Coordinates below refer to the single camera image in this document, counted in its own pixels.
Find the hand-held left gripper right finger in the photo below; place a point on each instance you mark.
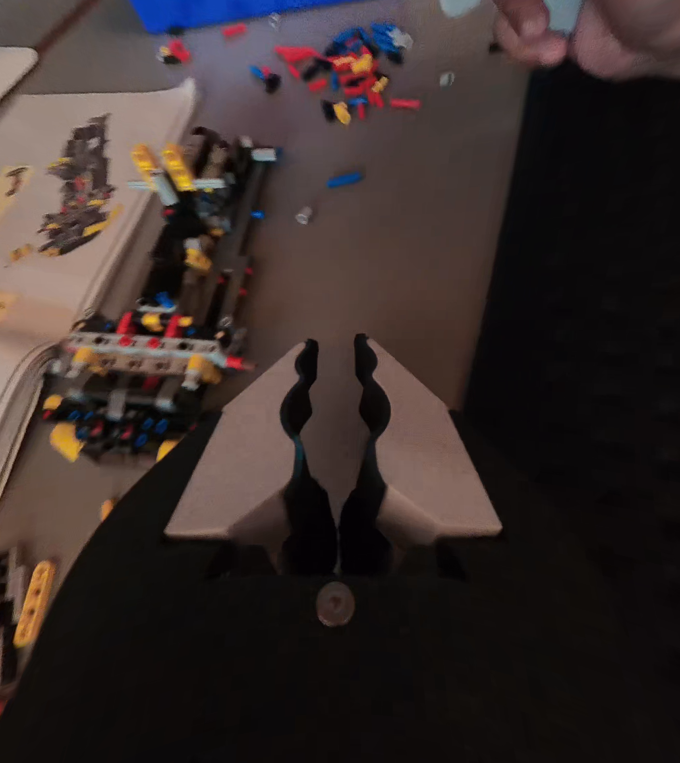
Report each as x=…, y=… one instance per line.
x=435, y=477

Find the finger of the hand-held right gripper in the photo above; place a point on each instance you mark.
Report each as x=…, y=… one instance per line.
x=459, y=6

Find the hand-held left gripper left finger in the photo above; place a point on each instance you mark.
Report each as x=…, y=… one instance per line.
x=238, y=477

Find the pile of small lego pins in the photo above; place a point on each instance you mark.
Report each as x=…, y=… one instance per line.
x=352, y=71

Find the lego car chassis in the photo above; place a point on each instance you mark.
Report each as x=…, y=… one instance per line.
x=167, y=328

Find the blue lego pin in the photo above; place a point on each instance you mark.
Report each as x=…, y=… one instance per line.
x=345, y=179

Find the pile of yellow lego beams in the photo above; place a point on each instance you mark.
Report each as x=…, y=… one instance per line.
x=35, y=602

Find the grey lego bush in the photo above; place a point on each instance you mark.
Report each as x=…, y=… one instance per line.
x=304, y=214

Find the person's right hand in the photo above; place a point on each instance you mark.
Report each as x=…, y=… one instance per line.
x=644, y=36

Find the blue plastic bin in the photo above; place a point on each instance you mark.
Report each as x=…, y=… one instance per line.
x=227, y=12

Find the black dotted mat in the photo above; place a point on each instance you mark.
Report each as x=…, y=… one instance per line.
x=584, y=298

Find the open instruction booklet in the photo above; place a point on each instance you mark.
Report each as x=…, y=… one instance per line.
x=48, y=268

